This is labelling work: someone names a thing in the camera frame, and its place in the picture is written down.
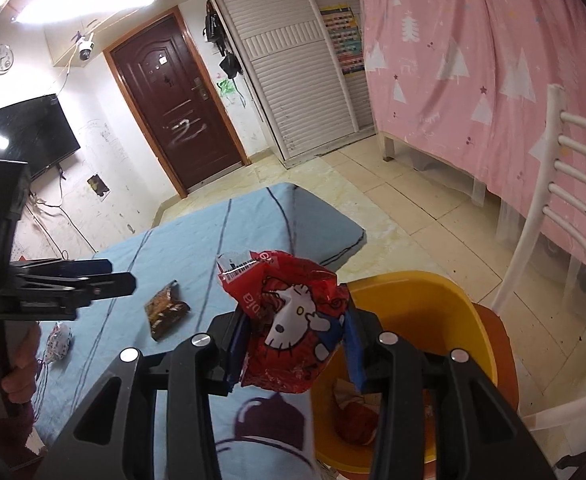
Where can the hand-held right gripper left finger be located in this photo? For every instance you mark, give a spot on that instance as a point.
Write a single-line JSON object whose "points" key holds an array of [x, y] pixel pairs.
{"points": [[234, 360]]}

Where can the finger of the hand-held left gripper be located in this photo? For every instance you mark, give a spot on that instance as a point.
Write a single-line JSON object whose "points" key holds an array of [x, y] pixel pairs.
{"points": [[113, 285], [73, 267]]}

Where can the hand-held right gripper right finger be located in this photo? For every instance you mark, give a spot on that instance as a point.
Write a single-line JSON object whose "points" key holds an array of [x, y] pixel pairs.
{"points": [[355, 360]]}

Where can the red cartoon snack bag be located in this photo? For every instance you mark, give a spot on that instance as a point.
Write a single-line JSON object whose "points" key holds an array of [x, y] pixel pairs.
{"points": [[293, 340]]}

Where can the yellow plastic bucket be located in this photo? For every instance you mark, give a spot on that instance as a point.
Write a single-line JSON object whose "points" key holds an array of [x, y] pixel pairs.
{"points": [[423, 300]]}

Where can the person's left hand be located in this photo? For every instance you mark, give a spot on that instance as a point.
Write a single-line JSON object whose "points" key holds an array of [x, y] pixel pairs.
{"points": [[23, 365]]}

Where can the crumpled paper wrapper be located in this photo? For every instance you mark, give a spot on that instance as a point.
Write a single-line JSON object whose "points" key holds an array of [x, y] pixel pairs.
{"points": [[345, 390]]}

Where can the brown snack wrapper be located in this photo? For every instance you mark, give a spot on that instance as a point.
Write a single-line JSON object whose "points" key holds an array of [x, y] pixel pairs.
{"points": [[165, 312]]}

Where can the crumpled red wrapper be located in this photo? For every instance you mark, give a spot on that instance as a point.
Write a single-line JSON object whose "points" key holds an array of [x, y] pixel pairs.
{"points": [[358, 422]]}

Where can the white patterned crumpled wrapper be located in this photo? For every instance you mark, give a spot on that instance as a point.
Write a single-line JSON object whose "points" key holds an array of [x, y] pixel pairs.
{"points": [[58, 342]]}

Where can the light blue printed tablecloth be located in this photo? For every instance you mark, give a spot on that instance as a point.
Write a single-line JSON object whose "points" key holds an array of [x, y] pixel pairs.
{"points": [[198, 240]]}

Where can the dark brown door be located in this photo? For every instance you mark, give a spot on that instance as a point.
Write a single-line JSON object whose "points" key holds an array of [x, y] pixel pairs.
{"points": [[173, 110]]}

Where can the white slatted chair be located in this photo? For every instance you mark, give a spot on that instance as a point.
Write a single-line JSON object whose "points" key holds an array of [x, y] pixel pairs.
{"points": [[528, 230]]}

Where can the wooden bed leg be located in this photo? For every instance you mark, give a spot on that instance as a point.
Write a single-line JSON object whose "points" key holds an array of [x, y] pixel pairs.
{"points": [[389, 145]]}

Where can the small black hanging bag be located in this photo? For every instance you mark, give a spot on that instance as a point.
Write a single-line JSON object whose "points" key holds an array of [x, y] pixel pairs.
{"points": [[229, 65]]}

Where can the pink tree-print bed sheet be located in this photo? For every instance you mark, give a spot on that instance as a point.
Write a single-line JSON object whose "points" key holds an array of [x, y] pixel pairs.
{"points": [[448, 110]]}

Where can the white louvered wardrobe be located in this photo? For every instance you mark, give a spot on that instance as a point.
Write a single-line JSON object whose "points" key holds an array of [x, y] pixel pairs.
{"points": [[293, 85]]}

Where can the black hanging backpack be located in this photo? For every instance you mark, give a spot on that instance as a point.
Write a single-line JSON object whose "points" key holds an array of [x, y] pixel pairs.
{"points": [[213, 25]]}

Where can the damaged wall socket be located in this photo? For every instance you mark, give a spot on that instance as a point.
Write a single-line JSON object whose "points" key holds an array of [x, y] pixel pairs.
{"points": [[98, 185]]}

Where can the black wall television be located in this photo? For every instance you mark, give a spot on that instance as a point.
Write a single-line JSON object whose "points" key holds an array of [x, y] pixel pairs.
{"points": [[23, 135]]}

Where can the round white wall clock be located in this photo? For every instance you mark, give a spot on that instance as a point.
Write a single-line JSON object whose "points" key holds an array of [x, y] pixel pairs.
{"points": [[0, 59]]}

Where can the white security camera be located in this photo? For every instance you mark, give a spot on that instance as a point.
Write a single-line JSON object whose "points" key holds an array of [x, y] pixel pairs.
{"points": [[85, 50]]}

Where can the colour chart wall poster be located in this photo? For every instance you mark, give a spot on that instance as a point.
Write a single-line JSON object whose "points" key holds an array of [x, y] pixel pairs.
{"points": [[343, 40]]}

